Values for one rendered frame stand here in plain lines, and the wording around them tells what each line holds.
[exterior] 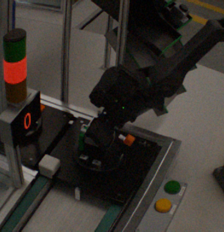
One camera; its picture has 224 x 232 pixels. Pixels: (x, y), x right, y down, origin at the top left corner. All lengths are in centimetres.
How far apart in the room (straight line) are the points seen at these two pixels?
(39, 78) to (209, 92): 63
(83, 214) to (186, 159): 41
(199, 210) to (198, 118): 41
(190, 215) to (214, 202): 9
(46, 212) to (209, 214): 46
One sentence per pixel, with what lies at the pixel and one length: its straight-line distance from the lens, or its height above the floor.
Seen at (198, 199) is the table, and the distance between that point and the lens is 128.
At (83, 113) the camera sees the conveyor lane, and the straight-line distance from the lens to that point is 134.
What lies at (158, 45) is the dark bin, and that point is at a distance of 123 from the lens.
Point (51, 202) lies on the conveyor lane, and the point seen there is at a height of 92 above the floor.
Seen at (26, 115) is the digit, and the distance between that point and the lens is 94.
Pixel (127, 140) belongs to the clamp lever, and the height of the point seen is 107.
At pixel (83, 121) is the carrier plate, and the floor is 97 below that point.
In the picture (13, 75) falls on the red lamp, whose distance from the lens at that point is 86.
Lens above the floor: 183
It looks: 40 degrees down
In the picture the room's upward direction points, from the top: 5 degrees clockwise
